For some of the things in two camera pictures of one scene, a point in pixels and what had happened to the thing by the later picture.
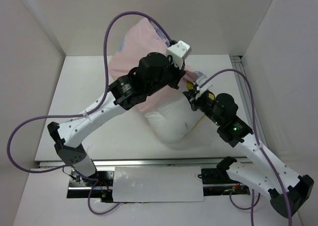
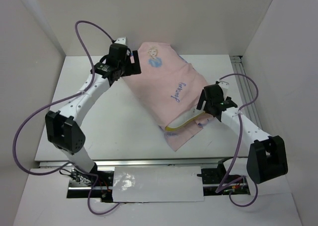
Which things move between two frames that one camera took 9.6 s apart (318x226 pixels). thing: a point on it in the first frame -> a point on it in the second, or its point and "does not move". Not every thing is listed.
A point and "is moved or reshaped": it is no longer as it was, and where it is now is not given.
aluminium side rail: (245, 91) does not move
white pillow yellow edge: (176, 123) is moved or reshaped
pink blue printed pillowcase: (142, 38) is moved or reshaped
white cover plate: (157, 184) does not move
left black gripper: (179, 73) -> (134, 68)
